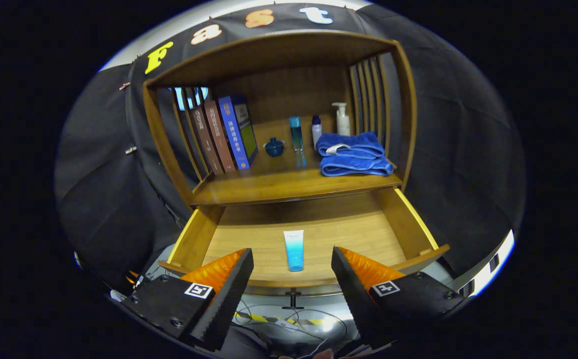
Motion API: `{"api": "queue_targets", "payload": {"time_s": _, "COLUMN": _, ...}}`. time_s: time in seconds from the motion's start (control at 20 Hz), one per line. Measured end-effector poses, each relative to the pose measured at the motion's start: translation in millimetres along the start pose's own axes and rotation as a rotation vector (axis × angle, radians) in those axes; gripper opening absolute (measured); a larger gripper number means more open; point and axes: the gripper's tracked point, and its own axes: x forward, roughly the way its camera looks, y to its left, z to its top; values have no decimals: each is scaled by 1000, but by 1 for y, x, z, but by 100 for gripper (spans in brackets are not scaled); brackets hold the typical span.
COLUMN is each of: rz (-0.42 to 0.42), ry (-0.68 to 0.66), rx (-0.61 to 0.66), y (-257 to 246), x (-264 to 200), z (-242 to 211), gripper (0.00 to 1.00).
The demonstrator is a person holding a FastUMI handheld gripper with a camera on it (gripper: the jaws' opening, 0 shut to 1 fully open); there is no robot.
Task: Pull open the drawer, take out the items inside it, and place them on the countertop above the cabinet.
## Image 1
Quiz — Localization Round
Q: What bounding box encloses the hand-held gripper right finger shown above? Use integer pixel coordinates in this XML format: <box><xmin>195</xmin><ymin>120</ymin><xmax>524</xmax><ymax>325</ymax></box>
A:
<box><xmin>331</xmin><ymin>246</ymin><xmax>467</xmax><ymax>350</ymax></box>

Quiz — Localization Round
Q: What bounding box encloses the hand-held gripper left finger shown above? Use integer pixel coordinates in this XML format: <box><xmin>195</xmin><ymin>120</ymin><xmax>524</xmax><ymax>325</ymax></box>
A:
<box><xmin>120</xmin><ymin>248</ymin><xmax>254</xmax><ymax>352</ymax></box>

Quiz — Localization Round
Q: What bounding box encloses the wooden drawer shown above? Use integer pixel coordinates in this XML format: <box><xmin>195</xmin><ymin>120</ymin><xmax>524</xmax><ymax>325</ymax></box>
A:
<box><xmin>158</xmin><ymin>187</ymin><xmax>450</xmax><ymax>310</ymax></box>

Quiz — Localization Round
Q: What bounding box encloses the blue white tube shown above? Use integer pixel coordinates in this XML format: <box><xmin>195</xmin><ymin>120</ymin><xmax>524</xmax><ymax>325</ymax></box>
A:
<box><xmin>284</xmin><ymin>230</ymin><xmax>304</xmax><ymax>272</ymax></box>

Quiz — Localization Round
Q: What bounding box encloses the wooden cabinet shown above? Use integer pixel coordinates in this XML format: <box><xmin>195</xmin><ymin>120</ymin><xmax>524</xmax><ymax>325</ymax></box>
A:
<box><xmin>142</xmin><ymin>30</ymin><xmax>418</xmax><ymax>209</ymax></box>

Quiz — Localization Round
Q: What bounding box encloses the yellow black striped tape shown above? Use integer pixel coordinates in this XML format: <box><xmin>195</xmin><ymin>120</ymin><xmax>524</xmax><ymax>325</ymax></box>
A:
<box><xmin>237</xmin><ymin>312</ymin><xmax>329</xmax><ymax>327</ymax></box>

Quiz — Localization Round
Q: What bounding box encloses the black floor device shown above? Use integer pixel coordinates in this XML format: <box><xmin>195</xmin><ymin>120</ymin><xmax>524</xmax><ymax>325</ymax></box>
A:
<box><xmin>126</xmin><ymin>270</ymin><xmax>151</xmax><ymax>292</ymax></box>

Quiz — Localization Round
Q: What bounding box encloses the blue folded towel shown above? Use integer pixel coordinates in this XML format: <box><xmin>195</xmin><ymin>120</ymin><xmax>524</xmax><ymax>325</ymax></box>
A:
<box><xmin>315</xmin><ymin>131</ymin><xmax>395</xmax><ymax>177</ymax></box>

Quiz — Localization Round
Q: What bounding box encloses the white panel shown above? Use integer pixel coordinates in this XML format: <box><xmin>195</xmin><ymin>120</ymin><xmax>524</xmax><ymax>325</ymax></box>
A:
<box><xmin>447</xmin><ymin>229</ymin><xmax>515</xmax><ymax>299</ymax></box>

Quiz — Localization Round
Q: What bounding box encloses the blue lidded teacup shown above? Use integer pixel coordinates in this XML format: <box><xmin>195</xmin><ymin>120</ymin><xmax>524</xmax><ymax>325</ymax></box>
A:
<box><xmin>264</xmin><ymin>138</ymin><xmax>285</xmax><ymax>158</ymax></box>

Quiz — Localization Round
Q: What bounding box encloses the reddish brown book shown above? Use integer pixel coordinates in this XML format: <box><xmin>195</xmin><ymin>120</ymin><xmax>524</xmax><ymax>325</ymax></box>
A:
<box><xmin>204</xmin><ymin>100</ymin><xmax>237</xmax><ymax>174</ymax></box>

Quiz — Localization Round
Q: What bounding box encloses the white bottle dark cap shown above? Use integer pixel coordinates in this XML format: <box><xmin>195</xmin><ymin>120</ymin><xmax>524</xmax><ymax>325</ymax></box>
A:
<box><xmin>311</xmin><ymin>115</ymin><xmax>323</xmax><ymax>150</ymax></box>

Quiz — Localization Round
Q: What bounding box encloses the blue book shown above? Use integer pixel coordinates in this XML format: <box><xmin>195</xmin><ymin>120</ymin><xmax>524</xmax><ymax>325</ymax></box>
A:
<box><xmin>218</xmin><ymin>95</ymin><xmax>259</xmax><ymax>171</ymax></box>

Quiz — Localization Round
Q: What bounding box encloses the white pump bottle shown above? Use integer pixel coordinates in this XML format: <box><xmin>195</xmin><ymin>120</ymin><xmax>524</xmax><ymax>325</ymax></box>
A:
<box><xmin>332</xmin><ymin>102</ymin><xmax>351</xmax><ymax>136</ymax></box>

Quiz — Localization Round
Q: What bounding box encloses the teal glass bottle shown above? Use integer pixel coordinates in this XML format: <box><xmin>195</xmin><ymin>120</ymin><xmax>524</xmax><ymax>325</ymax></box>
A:
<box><xmin>289</xmin><ymin>116</ymin><xmax>303</xmax><ymax>153</ymax></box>

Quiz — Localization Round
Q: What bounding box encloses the black backdrop cloth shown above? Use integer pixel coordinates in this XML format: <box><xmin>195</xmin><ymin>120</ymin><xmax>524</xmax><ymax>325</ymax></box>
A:
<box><xmin>54</xmin><ymin>2</ymin><xmax>526</xmax><ymax>300</ymax></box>

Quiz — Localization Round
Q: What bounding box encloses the black floor cable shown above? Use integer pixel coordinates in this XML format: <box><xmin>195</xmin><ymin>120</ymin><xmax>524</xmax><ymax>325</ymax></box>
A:
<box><xmin>234</xmin><ymin>299</ymin><xmax>349</xmax><ymax>352</ymax></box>

